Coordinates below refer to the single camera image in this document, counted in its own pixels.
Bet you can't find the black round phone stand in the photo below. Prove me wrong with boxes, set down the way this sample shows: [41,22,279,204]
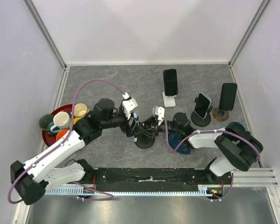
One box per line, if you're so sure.
[134,133,155,149]

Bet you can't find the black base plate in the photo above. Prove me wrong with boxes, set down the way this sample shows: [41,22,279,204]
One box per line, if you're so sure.
[78,168,231,191]

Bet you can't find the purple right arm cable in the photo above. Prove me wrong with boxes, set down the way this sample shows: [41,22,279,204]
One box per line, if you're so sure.
[163,118,262,203]

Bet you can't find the white mug blue handle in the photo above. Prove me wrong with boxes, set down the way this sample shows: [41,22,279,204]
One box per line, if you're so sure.
[49,112,71,133]

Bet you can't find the beige mug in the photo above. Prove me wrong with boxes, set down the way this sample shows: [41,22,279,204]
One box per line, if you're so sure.
[73,103,90,118]

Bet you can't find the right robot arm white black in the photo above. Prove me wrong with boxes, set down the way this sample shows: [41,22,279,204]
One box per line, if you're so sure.
[134,112,263,184]

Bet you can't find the light blue phone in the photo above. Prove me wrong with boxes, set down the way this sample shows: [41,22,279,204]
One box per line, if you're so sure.
[132,112,139,143]

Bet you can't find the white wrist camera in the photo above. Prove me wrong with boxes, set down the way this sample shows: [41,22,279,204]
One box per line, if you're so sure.
[152,106,165,125]
[121,92,138,119]

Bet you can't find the dark blue mug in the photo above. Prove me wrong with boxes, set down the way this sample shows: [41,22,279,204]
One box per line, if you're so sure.
[233,122,245,130]

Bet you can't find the orange cup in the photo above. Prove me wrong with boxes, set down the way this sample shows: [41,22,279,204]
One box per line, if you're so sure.
[56,129,69,141]

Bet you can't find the wooden round phone stand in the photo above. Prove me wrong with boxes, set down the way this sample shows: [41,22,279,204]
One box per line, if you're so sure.
[212,107,229,122]

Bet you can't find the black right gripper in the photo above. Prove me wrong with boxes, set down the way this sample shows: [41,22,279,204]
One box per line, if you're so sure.
[140,115,182,137]

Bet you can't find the yellow cup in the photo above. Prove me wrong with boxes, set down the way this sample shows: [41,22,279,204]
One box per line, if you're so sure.
[69,118,81,128]

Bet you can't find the dark green mug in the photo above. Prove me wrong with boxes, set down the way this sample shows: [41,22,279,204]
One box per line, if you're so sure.
[38,114,54,131]

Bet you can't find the black phone on wooden stand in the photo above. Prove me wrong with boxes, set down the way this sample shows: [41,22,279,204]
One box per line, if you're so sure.
[218,83,238,111]

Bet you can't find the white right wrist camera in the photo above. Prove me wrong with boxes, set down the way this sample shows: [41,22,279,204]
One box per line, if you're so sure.
[152,106,165,125]

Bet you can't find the black round stand right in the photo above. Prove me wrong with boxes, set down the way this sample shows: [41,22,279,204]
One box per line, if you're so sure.
[191,105,213,127]

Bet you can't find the red round tray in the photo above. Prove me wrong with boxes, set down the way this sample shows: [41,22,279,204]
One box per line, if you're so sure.
[42,104,75,147]

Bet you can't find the black phone on white stand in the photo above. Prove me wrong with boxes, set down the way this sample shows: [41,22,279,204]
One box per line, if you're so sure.
[163,69,178,97]

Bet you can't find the white phone stand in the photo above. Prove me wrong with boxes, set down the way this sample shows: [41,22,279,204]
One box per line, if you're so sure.
[162,92,176,107]

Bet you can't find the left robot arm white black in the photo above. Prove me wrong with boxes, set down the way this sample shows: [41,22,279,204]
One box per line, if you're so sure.
[7,97,138,205]

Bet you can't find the blue leaf-shaped plate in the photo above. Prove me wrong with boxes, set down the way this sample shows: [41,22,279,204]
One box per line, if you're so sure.
[168,133,191,154]

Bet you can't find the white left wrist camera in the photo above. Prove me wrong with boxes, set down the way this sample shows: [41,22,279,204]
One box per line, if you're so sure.
[121,92,138,119]

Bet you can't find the light blue cable duct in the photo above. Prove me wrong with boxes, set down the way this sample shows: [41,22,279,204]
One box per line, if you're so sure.
[45,185,214,197]

